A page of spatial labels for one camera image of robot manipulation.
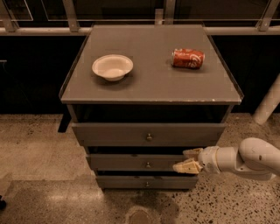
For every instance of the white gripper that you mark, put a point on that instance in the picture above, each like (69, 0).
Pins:
(208, 159)

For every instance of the grey top drawer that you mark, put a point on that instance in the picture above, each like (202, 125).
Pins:
(148, 134)

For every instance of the grey drawer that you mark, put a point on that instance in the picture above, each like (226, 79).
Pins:
(133, 162)
(148, 134)
(146, 182)

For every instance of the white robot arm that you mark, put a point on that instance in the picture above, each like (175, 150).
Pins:
(254, 159)

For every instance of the grey drawer cabinet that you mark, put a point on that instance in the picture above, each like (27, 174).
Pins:
(154, 91)

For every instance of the grey middle drawer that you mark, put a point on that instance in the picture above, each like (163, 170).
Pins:
(133, 162)

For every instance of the grey bottom drawer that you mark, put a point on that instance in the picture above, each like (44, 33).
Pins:
(146, 182)

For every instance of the red soda can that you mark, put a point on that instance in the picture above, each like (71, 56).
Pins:
(187, 58)

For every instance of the white paper bowl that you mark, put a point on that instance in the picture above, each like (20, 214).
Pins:
(112, 67)

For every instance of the metal window railing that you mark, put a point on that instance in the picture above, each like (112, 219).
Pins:
(76, 17)

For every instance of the white cylindrical post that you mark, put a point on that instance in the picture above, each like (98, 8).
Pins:
(268, 103)

